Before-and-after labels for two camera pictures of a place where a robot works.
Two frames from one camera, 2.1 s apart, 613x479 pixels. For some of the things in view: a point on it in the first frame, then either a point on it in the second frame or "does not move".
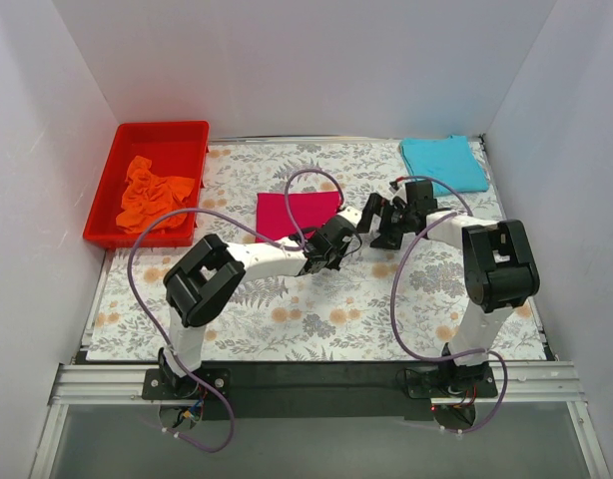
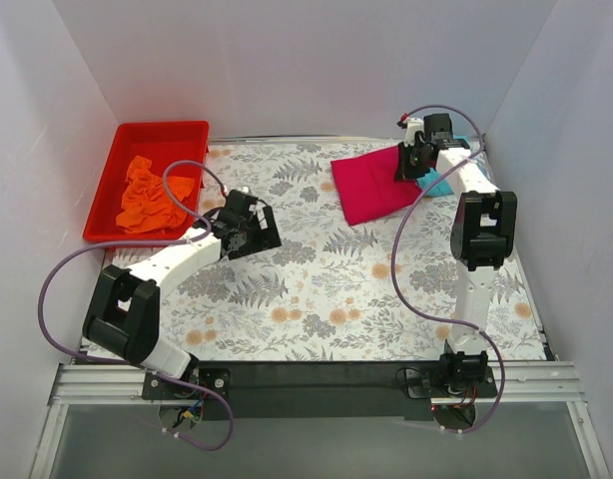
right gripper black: (384, 220) to (408, 163)
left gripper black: (331, 250) to (257, 233)
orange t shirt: (147, 197) does not move
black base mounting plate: (323, 390) does not move
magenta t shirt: (310, 210) to (366, 186)
